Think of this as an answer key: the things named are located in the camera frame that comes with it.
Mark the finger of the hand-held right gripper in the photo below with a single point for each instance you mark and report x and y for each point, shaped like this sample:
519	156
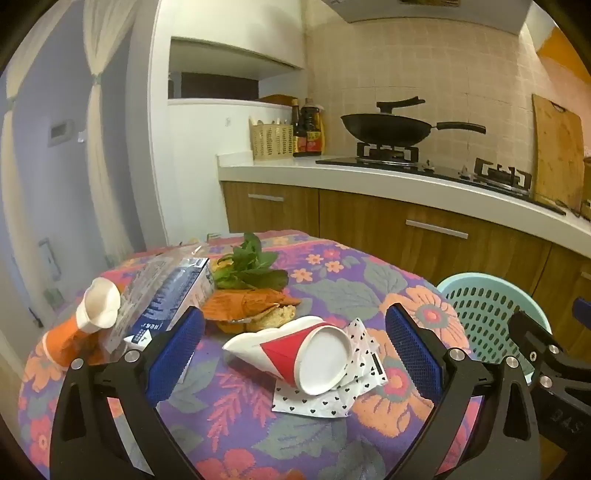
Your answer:
582	310
531	332

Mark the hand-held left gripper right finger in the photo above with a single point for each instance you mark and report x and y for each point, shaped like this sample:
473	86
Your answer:
413	355

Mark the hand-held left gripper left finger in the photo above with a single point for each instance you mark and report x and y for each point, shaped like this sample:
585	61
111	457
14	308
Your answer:
178	355

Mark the teal perforated plastic basket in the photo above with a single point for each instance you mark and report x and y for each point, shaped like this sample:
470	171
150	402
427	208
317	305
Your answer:
485	318

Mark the blue and white milk carton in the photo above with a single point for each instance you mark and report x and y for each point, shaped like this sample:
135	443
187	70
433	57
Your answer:
175	295

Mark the orange snack wrapper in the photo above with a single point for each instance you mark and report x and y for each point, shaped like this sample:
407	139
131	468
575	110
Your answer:
240	304

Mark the green leafy vegetable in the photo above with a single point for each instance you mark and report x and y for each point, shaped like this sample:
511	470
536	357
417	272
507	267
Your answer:
251	270

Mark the red and white paper cup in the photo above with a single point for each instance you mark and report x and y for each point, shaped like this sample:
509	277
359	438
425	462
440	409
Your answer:
295	353

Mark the heart print paper wrapper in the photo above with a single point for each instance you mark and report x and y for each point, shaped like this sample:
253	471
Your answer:
364	369

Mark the clear plastic bag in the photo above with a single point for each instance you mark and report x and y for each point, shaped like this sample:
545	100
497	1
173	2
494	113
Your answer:
143	277

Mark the bread piece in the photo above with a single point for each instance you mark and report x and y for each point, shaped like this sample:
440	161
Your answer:
277	317

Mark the orange and white plastic bottle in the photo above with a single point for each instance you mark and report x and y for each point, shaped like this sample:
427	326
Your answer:
69	334

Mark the floral tablecloth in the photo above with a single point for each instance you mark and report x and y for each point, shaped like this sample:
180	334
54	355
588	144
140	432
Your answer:
258	438

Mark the wooden kitchen cabinet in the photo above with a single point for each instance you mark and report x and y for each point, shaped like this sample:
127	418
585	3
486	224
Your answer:
360	217

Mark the black burner grate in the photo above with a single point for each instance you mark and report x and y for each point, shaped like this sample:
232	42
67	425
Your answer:
501	174
388	152

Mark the wooden cutting board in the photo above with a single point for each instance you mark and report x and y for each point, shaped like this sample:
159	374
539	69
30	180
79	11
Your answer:
556	152

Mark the black gas stove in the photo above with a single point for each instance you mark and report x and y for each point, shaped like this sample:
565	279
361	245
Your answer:
443	173

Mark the white kitchen countertop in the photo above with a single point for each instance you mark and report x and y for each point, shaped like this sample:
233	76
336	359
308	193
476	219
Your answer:
369	177

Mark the white curtain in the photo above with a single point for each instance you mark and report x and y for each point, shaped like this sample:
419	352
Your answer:
104	152

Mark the black wok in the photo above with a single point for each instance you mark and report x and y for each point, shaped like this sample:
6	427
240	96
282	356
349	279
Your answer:
388	129

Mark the cream plastic utensil holder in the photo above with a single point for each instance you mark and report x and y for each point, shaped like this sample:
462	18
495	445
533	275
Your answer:
271	141

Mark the dark sauce bottle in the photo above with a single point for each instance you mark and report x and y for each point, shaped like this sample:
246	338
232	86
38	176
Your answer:
298	134

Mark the black cooking utensil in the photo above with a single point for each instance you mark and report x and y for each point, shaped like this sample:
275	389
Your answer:
397	104

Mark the brown wooden board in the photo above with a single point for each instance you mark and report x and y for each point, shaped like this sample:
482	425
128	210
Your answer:
277	98

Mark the range hood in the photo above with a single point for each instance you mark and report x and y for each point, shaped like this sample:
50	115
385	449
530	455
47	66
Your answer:
415	14

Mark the wall socket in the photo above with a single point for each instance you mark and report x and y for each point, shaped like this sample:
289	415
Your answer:
50	258

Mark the white wall switch panel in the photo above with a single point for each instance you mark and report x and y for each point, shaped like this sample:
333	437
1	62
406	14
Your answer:
61	133

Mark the orange wall cabinet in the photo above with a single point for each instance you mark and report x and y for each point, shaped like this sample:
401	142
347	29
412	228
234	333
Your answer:
565	46

